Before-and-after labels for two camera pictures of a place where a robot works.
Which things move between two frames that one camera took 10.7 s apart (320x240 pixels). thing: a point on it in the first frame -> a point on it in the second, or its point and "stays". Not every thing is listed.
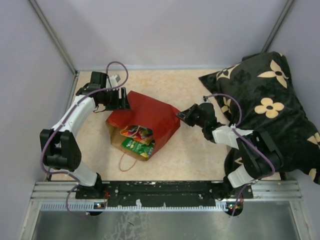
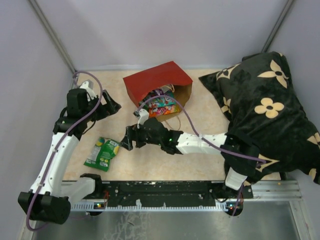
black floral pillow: [257, 93] stays
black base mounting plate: [162, 194] stays
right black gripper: [183, 115] -> [132, 134]
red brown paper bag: [162, 120] -> [139, 85]
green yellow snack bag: [138, 147] -> [103, 150]
